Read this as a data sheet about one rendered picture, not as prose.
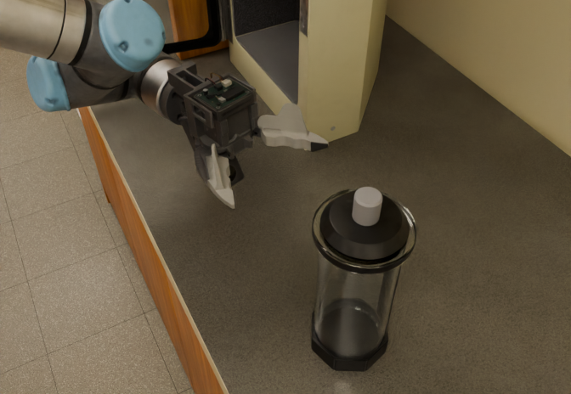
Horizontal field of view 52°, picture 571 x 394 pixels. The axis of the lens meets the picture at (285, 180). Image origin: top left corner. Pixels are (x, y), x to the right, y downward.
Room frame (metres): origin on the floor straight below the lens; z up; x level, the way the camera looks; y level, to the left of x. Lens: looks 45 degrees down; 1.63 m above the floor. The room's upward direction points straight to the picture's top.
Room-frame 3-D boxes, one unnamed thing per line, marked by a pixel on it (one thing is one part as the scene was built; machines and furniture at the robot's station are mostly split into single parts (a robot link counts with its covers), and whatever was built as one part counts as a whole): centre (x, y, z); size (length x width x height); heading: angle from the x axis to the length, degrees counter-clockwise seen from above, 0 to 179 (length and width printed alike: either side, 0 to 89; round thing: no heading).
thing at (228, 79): (0.59, 0.10, 1.16); 0.12 x 0.08 x 0.09; 43
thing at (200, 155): (0.53, 0.09, 1.14); 0.09 x 0.05 x 0.02; 7
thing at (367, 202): (0.40, -0.08, 1.18); 0.09 x 0.09 x 0.07
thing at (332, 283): (0.40, -0.08, 1.06); 0.11 x 0.11 x 0.21
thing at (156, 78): (0.65, 0.15, 1.15); 0.08 x 0.05 x 0.08; 133
